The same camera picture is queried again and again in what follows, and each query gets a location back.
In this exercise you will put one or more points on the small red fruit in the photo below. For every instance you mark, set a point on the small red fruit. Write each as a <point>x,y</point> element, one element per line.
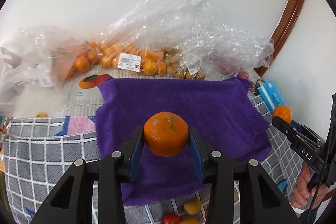
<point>171,219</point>

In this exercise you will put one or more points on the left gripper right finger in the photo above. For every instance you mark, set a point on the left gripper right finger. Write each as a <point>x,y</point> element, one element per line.
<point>261,201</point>

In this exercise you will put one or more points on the clear bag of red fruit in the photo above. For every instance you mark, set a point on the clear bag of red fruit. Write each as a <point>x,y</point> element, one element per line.
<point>221,50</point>

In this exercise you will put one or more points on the person's right hand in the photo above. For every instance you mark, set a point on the person's right hand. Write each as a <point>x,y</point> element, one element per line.
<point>301,193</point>

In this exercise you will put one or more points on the blue tissue pack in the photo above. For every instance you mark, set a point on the blue tissue pack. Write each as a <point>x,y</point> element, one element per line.
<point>271,95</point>

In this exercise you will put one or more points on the brown wooden door frame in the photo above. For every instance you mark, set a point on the brown wooden door frame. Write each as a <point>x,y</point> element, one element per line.
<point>286,24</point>

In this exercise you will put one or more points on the purple towel covered tray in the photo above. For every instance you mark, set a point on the purple towel covered tray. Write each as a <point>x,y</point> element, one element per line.
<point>219,110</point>

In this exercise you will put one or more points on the clear bag of oranges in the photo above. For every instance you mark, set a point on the clear bag of oranges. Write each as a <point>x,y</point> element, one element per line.
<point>159,38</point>

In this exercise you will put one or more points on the grey checkered tablecloth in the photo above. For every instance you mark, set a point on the grey checkered tablecloth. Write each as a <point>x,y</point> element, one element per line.
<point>34,160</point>

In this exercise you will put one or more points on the oval orange fruit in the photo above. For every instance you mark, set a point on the oval orange fruit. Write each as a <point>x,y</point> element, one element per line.
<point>190,221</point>

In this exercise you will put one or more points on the large orange mandarin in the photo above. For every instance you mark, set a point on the large orange mandarin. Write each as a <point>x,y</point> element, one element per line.
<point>166,134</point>

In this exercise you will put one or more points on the clear bag of mandarins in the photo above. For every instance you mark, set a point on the clear bag of mandarins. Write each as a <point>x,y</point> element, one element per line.
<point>43,56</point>

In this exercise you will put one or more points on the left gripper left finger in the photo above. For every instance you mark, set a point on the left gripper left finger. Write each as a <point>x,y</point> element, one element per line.
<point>70,200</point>

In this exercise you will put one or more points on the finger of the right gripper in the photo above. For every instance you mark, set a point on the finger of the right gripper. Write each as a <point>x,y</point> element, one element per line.
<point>305,149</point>
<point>307,133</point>

